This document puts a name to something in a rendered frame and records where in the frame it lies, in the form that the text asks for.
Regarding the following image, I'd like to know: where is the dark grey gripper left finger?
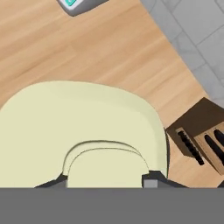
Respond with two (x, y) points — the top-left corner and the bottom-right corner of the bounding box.
(34, 172), (68, 189)

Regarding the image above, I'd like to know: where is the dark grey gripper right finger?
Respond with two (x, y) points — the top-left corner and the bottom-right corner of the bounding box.
(141, 170), (187, 189)

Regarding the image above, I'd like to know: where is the brown wooden knife block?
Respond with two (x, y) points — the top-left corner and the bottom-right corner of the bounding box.
(164, 96), (224, 189)

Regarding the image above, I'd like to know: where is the grey kitchen scale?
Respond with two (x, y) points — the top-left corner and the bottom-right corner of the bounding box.
(56, 0), (109, 18)

